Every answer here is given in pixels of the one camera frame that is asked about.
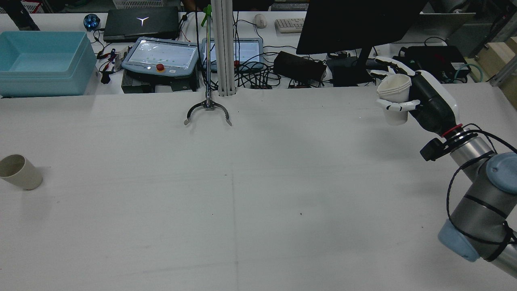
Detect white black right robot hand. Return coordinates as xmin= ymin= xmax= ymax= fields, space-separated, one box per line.
xmin=370 ymin=56 xmax=462 ymax=137

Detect white paper cup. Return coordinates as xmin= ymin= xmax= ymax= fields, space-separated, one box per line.
xmin=376 ymin=74 xmax=412 ymax=126
xmin=0 ymin=154 xmax=43 ymax=191

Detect black electronics box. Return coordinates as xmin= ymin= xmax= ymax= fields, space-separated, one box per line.
xmin=399 ymin=45 xmax=471 ymax=80

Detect cardboard box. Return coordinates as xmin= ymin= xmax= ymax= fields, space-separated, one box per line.
xmin=475 ymin=36 xmax=517 ymax=110

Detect black monitor with stand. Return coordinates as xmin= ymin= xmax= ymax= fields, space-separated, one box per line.
xmin=296 ymin=0 xmax=429 ymax=87

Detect black power adapter brick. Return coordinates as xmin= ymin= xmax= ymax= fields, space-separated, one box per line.
xmin=273 ymin=51 xmax=327 ymax=83

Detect white keyboard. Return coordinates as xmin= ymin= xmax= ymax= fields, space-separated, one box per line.
xmin=275 ymin=18 xmax=306 ymax=34

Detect grey blue teach pendant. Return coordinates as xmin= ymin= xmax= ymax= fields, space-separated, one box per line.
xmin=201 ymin=38 xmax=264 ymax=74

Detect white table cover sheet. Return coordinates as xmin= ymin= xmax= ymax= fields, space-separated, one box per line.
xmin=0 ymin=85 xmax=517 ymax=291

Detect teach pendant with red button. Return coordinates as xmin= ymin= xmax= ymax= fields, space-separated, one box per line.
xmin=121 ymin=36 xmax=200 ymax=79

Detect black controller box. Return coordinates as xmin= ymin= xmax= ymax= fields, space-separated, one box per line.
xmin=121 ymin=74 xmax=201 ymax=94

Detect black laptop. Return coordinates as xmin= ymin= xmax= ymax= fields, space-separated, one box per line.
xmin=103 ymin=6 xmax=181 ymax=43

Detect red black clip leads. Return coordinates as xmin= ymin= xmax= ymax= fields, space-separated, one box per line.
xmin=96 ymin=48 xmax=122 ymax=84

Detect light blue plastic bin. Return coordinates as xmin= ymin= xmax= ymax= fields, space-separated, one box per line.
xmin=0 ymin=31 xmax=98 ymax=98

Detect red white plastic basket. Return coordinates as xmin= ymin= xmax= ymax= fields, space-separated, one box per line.
xmin=20 ymin=0 xmax=43 ymax=14

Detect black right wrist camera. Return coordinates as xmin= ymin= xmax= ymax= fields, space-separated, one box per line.
xmin=420 ymin=138 xmax=446 ymax=162

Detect green cable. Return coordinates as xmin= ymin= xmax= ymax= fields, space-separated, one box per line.
xmin=460 ymin=59 xmax=485 ymax=84

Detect aluminium frame beam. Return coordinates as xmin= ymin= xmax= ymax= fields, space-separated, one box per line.
xmin=489 ymin=55 xmax=517 ymax=87

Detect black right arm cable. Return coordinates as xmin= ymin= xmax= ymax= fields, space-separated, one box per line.
xmin=446 ymin=123 xmax=517 ymax=262

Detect black tangled cables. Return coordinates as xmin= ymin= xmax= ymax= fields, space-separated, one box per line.
xmin=236 ymin=40 xmax=288 ymax=89

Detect aluminium vertical post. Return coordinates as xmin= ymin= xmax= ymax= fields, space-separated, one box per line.
xmin=211 ymin=0 xmax=237 ymax=97

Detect metal grabber tool green handle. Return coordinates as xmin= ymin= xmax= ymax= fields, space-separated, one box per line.
xmin=184 ymin=5 xmax=233 ymax=127

